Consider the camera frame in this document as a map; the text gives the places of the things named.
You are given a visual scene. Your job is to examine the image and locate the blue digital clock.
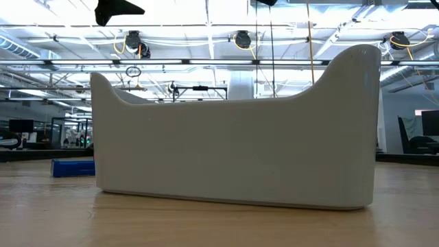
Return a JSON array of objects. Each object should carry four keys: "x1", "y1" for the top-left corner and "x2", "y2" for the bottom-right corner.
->
[{"x1": 50, "y1": 158, "x2": 96, "y2": 178}]

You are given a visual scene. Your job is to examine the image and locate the black office chair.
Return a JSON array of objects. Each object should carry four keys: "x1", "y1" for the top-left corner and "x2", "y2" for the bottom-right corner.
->
[{"x1": 396, "y1": 115, "x2": 439, "y2": 155}]

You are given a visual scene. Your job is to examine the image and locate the distant robot station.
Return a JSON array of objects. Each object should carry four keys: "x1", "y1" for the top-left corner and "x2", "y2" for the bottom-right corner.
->
[{"x1": 50, "y1": 117, "x2": 93, "y2": 150}]

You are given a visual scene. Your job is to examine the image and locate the black computer monitor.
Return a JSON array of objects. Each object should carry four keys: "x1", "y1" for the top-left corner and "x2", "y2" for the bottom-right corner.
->
[
  {"x1": 420, "y1": 109, "x2": 439, "y2": 137},
  {"x1": 8, "y1": 119, "x2": 34, "y2": 134}
]

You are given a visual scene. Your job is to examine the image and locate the grey plastic tray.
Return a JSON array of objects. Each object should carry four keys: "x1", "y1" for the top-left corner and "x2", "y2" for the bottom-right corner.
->
[{"x1": 90, "y1": 43, "x2": 382, "y2": 211}]

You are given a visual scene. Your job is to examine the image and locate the black overhead gantry frame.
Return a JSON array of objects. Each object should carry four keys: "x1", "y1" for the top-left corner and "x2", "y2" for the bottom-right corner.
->
[{"x1": 172, "y1": 85, "x2": 228, "y2": 103}]

